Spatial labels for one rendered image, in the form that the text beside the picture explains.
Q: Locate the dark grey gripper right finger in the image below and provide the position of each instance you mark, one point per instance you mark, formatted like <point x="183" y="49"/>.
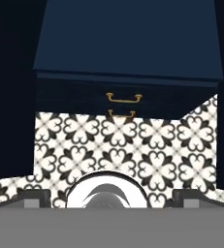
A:
<point x="187" y="196"/>

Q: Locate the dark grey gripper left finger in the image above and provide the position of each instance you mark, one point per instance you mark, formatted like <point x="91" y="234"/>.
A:
<point x="36" y="196"/>

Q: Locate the white and black round object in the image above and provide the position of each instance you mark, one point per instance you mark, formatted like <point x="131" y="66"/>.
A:
<point x="79" y="193"/>

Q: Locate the navy drawer front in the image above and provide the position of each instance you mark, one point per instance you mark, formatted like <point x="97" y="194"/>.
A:
<point x="71" y="95"/>

